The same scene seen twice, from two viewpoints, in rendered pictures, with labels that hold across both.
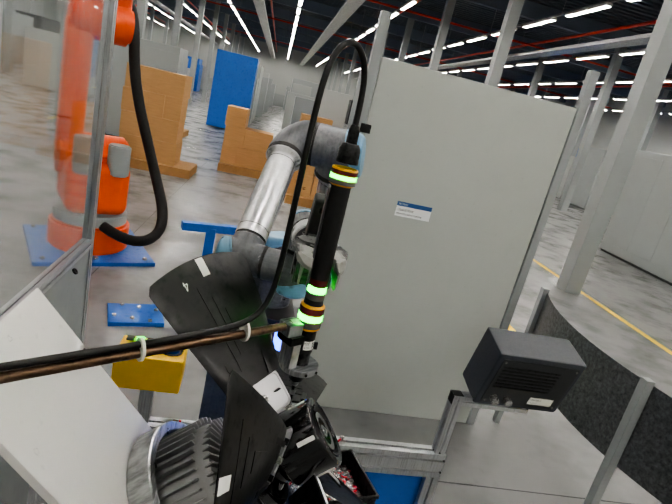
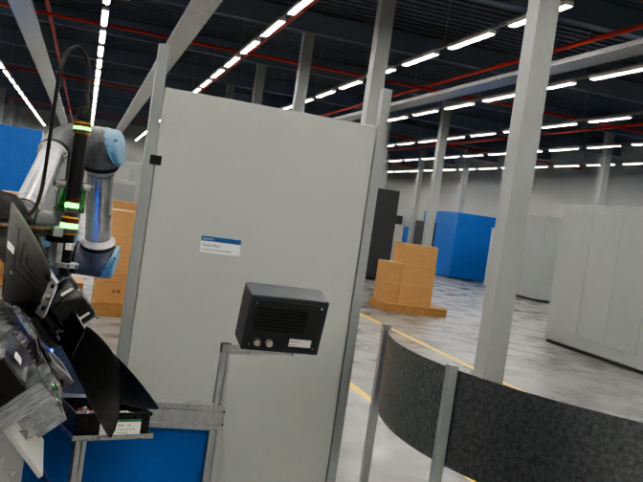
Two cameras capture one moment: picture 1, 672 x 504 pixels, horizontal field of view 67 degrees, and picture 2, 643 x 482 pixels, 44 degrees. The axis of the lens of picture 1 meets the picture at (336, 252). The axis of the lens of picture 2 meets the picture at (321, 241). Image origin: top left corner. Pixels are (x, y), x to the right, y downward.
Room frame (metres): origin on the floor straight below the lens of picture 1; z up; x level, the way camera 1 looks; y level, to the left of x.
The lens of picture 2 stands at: (-1.28, -0.37, 1.50)
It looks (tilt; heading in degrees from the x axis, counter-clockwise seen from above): 2 degrees down; 353
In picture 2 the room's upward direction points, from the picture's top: 8 degrees clockwise
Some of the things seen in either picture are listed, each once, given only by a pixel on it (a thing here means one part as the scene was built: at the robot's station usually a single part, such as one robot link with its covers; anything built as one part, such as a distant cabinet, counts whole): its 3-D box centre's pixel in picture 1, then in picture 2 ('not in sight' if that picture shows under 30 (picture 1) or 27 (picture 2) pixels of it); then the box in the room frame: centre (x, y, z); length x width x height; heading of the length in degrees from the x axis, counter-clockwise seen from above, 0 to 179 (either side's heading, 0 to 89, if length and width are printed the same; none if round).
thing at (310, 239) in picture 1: (312, 254); (71, 195); (0.92, 0.04, 1.46); 0.12 x 0.08 x 0.09; 12
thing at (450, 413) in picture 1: (447, 422); (222, 373); (1.27, -0.42, 0.96); 0.03 x 0.03 x 0.20; 12
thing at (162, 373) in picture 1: (150, 366); not in sight; (1.10, 0.38, 1.02); 0.16 x 0.10 x 0.11; 102
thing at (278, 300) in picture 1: (270, 285); not in sight; (1.55, 0.19, 1.13); 0.15 x 0.15 x 0.10
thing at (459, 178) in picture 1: (433, 247); (250, 285); (2.77, -0.53, 1.10); 1.21 x 0.05 x 2.20; 102
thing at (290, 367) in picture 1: (299, 344); (62, 247); (0.80, 0.02, 1.33); 0.09 x 0.07 x 0.10; 137
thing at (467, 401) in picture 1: (488, 401); (256, 350); (1.29, -0.52, 1.04); 0.24 x 0.03 x 0.03; 102
